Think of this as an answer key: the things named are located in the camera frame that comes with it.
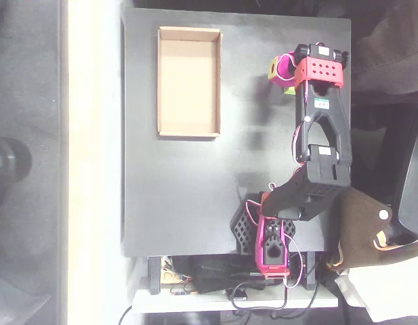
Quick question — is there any black perforated arm base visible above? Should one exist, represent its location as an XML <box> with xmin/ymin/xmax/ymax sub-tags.
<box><xmin>230</xmin><ymin>192</ymin><xmax>297</xmax><ymax>257</ymax></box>

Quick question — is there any open cardboard box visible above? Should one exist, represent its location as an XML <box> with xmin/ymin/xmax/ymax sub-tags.
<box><xmin>156</xmin><ymin>26</ymin><xmax>223</xmax><ymax>138</ymax></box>

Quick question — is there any dark brown jacket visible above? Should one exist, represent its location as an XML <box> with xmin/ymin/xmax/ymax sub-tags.
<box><xmin>343</xmin><ymin>0</ymin><xmax>418</xmax><ymax>100</ymax></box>

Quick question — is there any black chair part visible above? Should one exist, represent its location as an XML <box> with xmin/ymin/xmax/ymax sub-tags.
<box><xmin>391</xmin><ymin>114</ymin><xmax>418</xmax><ymax>238</ymax></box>

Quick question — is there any black usb plug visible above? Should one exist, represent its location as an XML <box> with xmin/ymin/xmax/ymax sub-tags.
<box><xmin>227</xmin><ymin>287</ymin><xmax>249</xmax><ymax>302</ymax></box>

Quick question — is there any white cloth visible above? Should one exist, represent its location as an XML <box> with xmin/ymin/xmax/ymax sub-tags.
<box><xmin>333</xmin><ymin>246</ymin><xmax>418</xmax><ymax>323</ymax></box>

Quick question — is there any white shelf board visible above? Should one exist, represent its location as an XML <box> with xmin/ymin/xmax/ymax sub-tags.
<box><xmin>132</xmin><ymin>286</ymin><xmax>339</xmax><ymax>314</ymax></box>

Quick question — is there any yellow square gripper mount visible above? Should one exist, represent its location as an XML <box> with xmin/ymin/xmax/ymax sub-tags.
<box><xmin>268</xmin><ymin>57</ymin><xmax>281</xmax><ymax>83</ymax></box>

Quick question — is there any black cable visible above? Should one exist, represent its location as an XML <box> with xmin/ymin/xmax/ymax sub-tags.
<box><xmin>228</xmin><ymin>280</ymin><xmax>320</xmax><ymax>320</ymax></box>

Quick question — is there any small circuit board with wires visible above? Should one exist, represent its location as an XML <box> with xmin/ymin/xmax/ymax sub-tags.
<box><xmin>169</xmin><ymin>283</ymin><xmax>199</xmax><ymax>297</ymax></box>

